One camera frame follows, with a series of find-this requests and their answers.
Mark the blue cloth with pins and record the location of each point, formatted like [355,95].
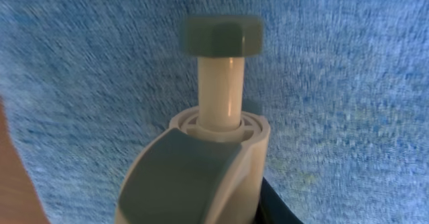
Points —
[335,83]

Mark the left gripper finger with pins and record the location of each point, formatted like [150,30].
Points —
[273,210]

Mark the white pipette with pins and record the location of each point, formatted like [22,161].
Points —
[187,177]

